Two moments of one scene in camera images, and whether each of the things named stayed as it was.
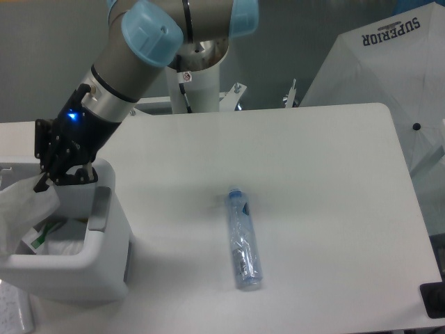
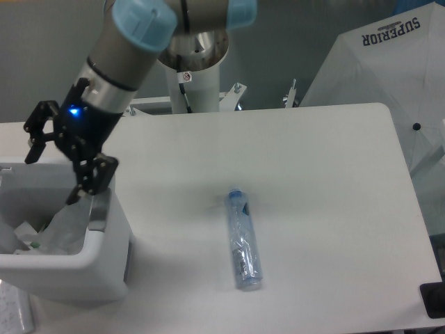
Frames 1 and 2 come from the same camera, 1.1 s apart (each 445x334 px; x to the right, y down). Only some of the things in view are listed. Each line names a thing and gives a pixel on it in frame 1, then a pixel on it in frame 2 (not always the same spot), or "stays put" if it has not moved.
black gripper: [74, 138] to [82, 132]
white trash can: [100, 272] stays put
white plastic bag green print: [21, 209] to [65, 233]
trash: [58, 236] to [23, 240]
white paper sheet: [16, 310] stays put
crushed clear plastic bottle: [247, 263] stays put
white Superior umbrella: [398, 62] stays put
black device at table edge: [433, 298] stays put
